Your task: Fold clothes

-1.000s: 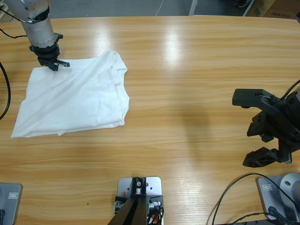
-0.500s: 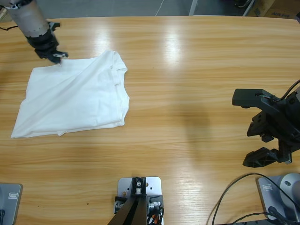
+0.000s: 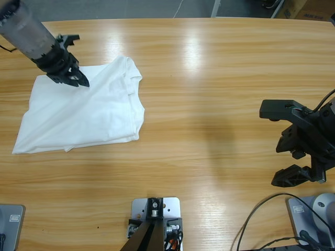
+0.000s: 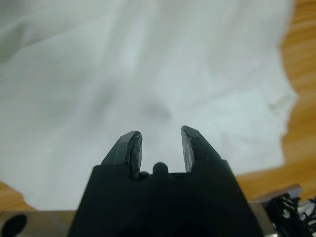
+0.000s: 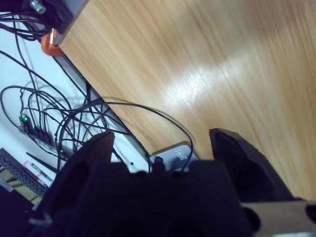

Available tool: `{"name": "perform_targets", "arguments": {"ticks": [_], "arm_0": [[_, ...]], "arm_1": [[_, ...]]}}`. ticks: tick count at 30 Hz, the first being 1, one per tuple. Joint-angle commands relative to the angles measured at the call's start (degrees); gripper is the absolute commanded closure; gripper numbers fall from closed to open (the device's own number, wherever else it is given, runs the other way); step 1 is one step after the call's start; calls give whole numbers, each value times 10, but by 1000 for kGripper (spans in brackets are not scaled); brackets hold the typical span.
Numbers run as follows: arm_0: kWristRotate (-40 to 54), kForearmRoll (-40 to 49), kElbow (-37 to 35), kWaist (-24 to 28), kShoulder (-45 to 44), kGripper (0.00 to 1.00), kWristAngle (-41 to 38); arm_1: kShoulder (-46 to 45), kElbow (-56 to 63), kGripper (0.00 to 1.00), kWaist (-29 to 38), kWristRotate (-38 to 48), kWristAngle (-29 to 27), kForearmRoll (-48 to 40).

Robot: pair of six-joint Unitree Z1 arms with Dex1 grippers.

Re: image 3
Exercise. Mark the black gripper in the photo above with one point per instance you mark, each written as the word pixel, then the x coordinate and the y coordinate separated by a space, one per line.
pixel 322 136
pixel 57 62

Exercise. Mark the white T-shirt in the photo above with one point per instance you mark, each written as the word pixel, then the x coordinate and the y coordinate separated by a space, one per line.
pixel 91 112

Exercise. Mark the pale printed cardboard box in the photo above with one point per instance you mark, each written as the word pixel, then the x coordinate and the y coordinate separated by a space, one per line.
pixel 311 14

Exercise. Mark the brown cardboard box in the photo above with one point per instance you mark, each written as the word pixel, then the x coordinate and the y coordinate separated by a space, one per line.
pixel 298 9

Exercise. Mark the slanted metal bar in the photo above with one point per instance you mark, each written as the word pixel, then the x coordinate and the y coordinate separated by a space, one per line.
pixel 278 9

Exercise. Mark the dark bystander shoe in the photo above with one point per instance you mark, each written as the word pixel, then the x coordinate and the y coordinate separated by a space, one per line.
pixel 269 4

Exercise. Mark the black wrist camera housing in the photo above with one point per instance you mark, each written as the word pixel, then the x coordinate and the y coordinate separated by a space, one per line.
pixel 69 38
pixel 274 108

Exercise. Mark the grey base plate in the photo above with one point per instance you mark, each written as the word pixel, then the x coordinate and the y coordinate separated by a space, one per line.
pixel 13 235
pixel 295 222

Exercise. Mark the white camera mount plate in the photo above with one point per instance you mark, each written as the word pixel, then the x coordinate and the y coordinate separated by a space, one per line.
pixel 172 206

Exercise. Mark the white upright post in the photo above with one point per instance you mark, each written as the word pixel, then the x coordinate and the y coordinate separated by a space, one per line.
pixel 215 8

